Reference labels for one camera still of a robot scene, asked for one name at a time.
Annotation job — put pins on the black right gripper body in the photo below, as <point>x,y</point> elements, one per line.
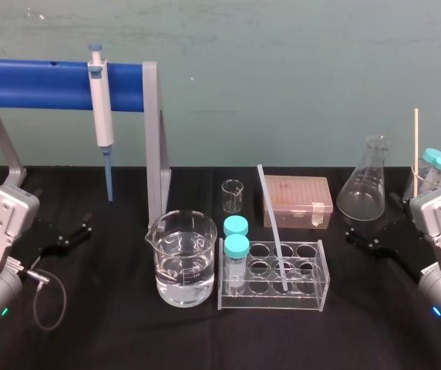
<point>399,241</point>

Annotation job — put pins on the teal capped sample tube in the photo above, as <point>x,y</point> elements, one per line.
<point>236,225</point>
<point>236,250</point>
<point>434,157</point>

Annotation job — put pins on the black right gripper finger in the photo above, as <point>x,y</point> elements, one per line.
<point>361,239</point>
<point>397,201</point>

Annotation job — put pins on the large glass beaker with water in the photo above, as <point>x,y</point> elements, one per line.
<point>184,266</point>

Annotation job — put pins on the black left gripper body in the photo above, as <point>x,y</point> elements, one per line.
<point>39,241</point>

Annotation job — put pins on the blue and grey pipette stand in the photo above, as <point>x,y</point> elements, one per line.
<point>43,85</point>

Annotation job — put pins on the thin wooden stick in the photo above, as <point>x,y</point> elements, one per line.
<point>416,142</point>

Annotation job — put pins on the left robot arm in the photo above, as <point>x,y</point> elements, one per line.
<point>1,216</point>

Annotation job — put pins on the clear acrylic tube rack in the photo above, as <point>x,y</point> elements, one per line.
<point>305,285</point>

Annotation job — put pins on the brown pipette tip box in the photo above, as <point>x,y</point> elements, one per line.
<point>293,196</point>

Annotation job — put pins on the glass conical flask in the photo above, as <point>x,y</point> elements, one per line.
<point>365,192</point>

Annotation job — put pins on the glass beaker holding tubes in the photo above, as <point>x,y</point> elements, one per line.
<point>417,185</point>

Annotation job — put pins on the white and blue pipette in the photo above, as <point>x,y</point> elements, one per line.
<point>102,115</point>

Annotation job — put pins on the black table cloth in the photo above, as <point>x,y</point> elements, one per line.
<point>120,339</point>

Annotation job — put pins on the clear glass stirring rod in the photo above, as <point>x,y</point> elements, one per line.
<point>272,216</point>

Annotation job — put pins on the small empty glass beaker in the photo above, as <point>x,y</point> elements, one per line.
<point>232,196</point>

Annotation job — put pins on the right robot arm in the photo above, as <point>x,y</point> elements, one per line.
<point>438,216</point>

